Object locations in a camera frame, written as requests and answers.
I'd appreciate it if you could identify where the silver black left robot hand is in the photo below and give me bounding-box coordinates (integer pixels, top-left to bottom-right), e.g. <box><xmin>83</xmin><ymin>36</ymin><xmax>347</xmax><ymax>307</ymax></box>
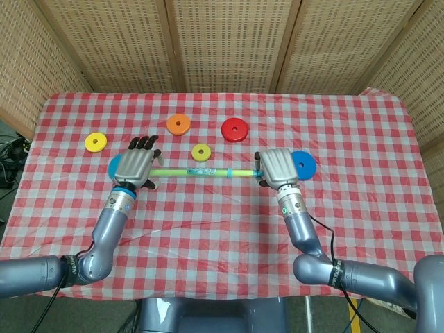
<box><xmin>111</xmin><ymin>135</ymin><xmax>166</xmax><ymax>191</ymax></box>

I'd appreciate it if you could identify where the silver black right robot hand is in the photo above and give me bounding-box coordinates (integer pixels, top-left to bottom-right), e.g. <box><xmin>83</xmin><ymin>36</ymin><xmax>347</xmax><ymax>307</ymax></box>
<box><xmin>253</xmin><ymin>148</ymin><xmax>300</xmax><ymax>190</ymax></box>

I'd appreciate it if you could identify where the large teal wooden disc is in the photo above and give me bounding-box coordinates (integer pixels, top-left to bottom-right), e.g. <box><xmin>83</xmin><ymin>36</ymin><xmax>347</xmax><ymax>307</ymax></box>
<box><xmin>108</xmin><ymin>154</ymin><xmax>123</xmax><ymax>184</ymax></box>

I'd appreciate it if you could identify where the blue wooden disc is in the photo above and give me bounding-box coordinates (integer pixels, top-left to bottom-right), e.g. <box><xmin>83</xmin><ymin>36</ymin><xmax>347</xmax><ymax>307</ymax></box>
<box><xmin>290</xmin><ymin>150</ymin><xmax>318</xmax><ymax>181</ymax></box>

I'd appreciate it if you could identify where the yellow wooden disc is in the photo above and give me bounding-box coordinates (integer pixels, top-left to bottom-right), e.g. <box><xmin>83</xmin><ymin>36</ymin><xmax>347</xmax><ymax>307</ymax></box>
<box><xmin>85</xmin><ymin>132</ymin><xmax>108</xmax><ymax>153</ymax></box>

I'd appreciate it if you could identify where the orange wooden disc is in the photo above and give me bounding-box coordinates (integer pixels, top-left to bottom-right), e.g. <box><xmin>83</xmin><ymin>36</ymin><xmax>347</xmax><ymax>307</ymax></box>
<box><xmin>166</xmin><ymin>113</ymin><xmax>192</xmax><ymax>136</ymax></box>

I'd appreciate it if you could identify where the red wooden disc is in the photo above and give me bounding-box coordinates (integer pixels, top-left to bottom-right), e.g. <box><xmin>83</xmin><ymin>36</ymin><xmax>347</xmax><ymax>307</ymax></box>
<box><xmin>221</xmin><ymin>117</ymin><xmax>250</xmax><ymax>142</ymax></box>

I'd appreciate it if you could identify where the small yellow-green wooden disc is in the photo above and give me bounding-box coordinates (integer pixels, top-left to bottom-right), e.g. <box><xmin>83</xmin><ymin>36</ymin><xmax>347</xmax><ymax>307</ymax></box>
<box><xmin>191</xmin><ymin>144</ymin><xmax>212</xmax><ymax>163</ymax></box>

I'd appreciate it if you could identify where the red white checkered tablecloth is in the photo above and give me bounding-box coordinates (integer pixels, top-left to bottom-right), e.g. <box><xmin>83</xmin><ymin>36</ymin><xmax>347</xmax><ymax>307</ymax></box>
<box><xmin>0</xmin><ymin>90</ymin><xmax>444</xmax><ymax>306</ymax></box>

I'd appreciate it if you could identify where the woven bamboo screen panel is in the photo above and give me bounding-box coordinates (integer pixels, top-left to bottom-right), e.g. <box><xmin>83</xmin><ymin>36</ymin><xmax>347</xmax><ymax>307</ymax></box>
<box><xmin>0</xmin><ymin>0</ymin><xmax>93</xmax><ymax>139</ymax></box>
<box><xmin>355</xmin><ymin>0</ymin><xmax>444</xmax><ymax>153</ymax></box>
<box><xmin>162</xmin><ymin>0</ymin><xmax>301</xmax><ymax>94</ymax></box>
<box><xmin>275</xmin><ymin>0</ymin><xmax>429</xmax><ymax>95</ymax></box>
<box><xmin>33</xmin><ymin>0</ymin><xmax>183</xmax><ymax>94</ymax></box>

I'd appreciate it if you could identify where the grey-blue robot torso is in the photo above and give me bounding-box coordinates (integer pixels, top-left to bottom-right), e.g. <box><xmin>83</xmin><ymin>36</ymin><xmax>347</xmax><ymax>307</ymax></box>
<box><xmin>138</xmin><ymin>297</ymin><xmax>289</xmax><ymax>333</ymax></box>

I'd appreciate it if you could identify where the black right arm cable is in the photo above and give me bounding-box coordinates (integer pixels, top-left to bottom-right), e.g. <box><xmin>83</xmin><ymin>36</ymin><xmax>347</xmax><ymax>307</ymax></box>
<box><xmin>307</xmin><ymin>214</ymin><xmax>370</xmax><ymax>333</ymax></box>

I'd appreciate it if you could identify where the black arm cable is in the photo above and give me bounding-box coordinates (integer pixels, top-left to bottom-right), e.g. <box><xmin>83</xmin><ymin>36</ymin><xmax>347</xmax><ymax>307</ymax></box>
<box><xmin>307</xmin><ymin>214</ymin><xmax>370</xmax><ymax>333</ymax></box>
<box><xmin>33</xmin><ymin>241</ymin><xmax>96</xmax><ymax>333</ymax></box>

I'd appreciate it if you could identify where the black cable tangle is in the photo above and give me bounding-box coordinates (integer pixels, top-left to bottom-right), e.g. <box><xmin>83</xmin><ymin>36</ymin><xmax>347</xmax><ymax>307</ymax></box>
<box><xmin>0</xmin><ymin>131</ymin><xmax>32</xmax><ymax>190</ymax></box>

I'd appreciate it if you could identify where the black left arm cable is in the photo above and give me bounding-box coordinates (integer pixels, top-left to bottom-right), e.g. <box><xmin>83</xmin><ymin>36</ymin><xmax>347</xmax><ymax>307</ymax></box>
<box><xmin>33</xmin><ymin>241</ymin><xmax>96</xmax><ymax>333</ymax></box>

